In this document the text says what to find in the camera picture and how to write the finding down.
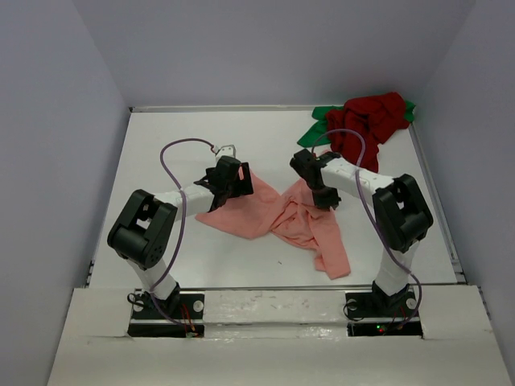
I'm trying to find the pink t shirt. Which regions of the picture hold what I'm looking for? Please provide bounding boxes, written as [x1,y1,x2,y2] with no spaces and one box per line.
[196,174,351,280]

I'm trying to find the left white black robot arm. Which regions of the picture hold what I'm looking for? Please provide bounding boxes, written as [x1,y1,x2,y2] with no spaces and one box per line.
[107,155,253,318]

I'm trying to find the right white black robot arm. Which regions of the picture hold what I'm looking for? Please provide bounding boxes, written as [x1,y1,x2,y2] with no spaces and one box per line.
[290,150,434,315]

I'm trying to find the green t shirt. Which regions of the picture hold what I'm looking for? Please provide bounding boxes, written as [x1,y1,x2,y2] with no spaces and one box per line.
[297,100,416,148]

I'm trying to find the red t shirt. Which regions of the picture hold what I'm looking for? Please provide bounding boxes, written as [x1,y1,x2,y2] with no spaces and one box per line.
[325,92,415,173]

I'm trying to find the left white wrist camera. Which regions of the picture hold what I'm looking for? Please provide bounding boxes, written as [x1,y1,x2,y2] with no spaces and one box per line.
[212,145,237,162]

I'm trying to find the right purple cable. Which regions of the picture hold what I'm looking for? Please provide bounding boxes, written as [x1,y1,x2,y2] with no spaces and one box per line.
[311,129,423,329]

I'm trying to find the purple cable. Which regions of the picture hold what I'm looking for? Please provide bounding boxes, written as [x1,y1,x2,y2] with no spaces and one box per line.
[311,129,423,329]
[149,138,220,326]

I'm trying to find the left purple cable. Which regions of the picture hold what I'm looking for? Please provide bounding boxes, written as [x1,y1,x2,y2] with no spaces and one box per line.
[149,138,220,326]

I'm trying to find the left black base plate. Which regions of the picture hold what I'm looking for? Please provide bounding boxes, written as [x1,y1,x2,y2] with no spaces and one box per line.
[127,291,205,339]

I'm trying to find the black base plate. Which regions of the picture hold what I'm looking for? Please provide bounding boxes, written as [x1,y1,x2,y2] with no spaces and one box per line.
[343,290,423,338]
[127,291,205,339]

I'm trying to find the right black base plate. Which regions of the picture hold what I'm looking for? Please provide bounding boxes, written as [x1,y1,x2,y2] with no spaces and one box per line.
[343,290,423,338]

